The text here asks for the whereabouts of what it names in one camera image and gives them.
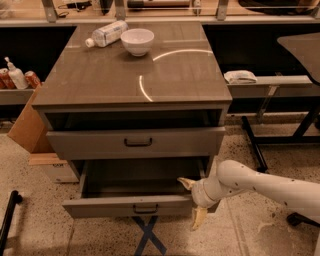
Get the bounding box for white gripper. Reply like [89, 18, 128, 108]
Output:
[178, 176, 234, 230]

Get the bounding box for grey drawer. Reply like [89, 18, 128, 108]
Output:
[47, 127, 225, 160]
[63, 157, 213, 218]

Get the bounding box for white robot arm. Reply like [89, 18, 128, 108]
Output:
[178, 160, 320, 230]

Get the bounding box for grey drawer cabinet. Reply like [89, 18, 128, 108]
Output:
[31, 21, 233, 188]

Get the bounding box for grey top drawer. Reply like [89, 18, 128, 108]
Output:
[47, 127, 225, 160]

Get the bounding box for blue tape cross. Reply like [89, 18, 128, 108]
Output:
[133, 216, 167, 256]

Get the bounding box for black chair base leg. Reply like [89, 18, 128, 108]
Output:
[286, 213, 320, 228]

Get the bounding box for folded white cloth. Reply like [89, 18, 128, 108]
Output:
[224, 70, 257, 84]

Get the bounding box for white cardboard box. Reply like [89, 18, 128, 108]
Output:
[29, 153, 79, 183]

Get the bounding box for white ceramic bowl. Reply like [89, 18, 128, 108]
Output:
[121, 28, 155, 57]

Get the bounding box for black metal stand leg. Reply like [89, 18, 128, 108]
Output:
[0, 190, 23, 256]

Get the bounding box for brown cardboard box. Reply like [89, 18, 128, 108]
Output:
[7, 87, 54, 154]

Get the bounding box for clear plastic water bottle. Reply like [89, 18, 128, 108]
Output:
[85, 20, 128, 48]

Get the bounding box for grey side table top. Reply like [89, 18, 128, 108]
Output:
[277, 33, 320, 85]

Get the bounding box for red soda can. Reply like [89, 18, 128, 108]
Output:
[25, 71, 42, 88]

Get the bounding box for white pump dispenser bottle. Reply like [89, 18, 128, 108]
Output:
[5, 57, 28, 89]

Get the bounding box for red can at edge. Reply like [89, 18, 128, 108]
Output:
[0, 68, 16, 89]

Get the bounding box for black table leg frame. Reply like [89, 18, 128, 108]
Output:
[241, 105, 320, 173]

